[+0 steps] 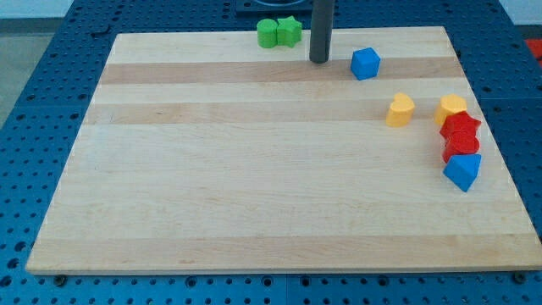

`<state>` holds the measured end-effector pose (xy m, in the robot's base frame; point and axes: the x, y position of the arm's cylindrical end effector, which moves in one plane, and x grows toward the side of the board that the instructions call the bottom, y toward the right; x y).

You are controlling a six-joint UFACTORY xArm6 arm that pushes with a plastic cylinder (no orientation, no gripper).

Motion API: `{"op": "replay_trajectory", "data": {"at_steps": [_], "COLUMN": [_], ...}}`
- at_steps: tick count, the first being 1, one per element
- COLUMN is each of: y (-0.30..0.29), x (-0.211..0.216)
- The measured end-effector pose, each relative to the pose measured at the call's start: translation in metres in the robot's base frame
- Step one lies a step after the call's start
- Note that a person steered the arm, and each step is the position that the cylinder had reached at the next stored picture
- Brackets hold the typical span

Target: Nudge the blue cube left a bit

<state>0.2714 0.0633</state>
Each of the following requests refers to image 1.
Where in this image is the blue cube block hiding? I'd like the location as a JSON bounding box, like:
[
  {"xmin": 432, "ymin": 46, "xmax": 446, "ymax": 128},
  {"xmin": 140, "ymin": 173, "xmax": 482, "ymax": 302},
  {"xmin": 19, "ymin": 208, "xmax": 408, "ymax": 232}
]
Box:
[{"xmin": 351, "ymin": 47, "xmax": 380, "ymax": 80}]

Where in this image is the wooden board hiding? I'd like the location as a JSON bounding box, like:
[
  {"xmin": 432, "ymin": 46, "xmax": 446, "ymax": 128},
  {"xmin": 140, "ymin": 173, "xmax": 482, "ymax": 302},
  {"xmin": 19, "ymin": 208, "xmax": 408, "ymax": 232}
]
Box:
[{"xmin": 26, "ymin": 26, "xmax": 541, "ymax": 275}]

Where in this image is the green star block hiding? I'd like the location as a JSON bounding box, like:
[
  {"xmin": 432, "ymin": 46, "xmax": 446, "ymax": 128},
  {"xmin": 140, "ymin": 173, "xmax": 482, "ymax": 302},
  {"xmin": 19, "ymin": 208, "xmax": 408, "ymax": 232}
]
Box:
[{"xmin": 276, "ymin": 16, "xmax": 302, "ymax": 47}]

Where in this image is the green cylinder block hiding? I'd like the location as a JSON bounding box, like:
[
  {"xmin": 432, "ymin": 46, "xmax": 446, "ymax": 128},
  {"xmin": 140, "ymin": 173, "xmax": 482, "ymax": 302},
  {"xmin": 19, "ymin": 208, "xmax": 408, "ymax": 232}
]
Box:
[{"xmin": 257, "ymin": 19, "xmax": 278, "ymax": 48}]

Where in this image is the yellow heart block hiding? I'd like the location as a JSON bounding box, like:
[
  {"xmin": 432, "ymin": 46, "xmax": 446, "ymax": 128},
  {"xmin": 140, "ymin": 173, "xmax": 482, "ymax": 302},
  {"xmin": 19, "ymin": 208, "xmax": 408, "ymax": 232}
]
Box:
[{"xmin": 385, "ymin": 92, "xmax": 415, "ymax": 128}]

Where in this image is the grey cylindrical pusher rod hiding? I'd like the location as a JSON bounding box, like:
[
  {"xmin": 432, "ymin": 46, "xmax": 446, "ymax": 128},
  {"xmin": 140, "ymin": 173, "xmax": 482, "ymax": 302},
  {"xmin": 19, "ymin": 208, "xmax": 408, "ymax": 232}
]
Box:
[{"xmin": 309, "ymin": 0, "xmax": 335, "ymax": 64}]

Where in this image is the red heart block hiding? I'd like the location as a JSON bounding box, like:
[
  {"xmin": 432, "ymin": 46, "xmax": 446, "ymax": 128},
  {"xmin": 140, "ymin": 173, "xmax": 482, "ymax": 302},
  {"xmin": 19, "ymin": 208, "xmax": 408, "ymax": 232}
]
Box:
[{"xmin": 441, "ymin": 131, "xmax": 480, "ymax": 163}]

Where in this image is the yellow hexagon block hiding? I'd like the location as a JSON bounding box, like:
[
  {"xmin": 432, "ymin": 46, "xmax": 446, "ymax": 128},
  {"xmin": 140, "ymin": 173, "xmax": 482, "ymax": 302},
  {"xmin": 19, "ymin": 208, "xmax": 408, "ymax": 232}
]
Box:
[{"xmin": 434, "ymin": 94, "xmax": 467, "ymax": 125}]

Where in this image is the red star block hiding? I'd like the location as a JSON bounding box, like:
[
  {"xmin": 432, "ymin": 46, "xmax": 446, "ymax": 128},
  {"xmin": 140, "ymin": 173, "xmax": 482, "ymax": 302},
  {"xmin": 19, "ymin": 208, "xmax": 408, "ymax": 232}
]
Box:
[{"xmin": 440, "ymin": 111, "xmax": 482, "ymax": 140}]

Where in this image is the blue triangle block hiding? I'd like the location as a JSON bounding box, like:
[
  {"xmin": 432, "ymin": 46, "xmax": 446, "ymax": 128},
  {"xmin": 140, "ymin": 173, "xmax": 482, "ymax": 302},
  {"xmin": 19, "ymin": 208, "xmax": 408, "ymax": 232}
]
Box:
[{"xmin": 443, "ymin": 154, "xmax": 482, "ymax": 192}]

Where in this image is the red object at edge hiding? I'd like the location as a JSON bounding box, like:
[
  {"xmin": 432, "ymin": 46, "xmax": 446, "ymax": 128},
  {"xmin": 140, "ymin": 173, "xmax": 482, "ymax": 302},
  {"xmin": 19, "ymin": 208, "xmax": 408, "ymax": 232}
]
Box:
[{"xmin": 525, "ymin": 38, "xmax": 542, "ymax": 66}]

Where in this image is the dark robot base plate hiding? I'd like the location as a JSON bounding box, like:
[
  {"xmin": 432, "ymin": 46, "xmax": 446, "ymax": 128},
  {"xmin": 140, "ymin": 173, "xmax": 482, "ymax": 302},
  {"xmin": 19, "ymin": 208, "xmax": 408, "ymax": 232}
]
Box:
[{"xmin": 235, "ymin": 0, "xmax": 312, "ymax": 15}]

